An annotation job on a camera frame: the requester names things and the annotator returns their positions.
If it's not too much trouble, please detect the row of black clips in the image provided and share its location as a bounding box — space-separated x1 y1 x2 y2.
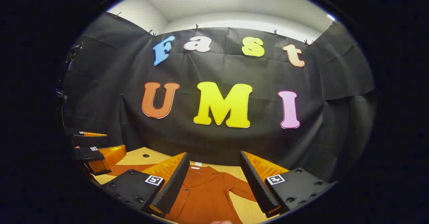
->
113 12 335 47

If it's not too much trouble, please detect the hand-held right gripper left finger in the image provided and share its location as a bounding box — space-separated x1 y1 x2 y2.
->
101 152 191 217

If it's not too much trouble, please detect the black backdrop cloth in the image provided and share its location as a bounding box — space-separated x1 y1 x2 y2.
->
62 12 376 184

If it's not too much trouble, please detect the orange knit garment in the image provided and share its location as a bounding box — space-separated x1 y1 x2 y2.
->
107 164 258 224

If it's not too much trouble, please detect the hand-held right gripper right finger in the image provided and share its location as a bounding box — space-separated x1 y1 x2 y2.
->
240 151 338 218

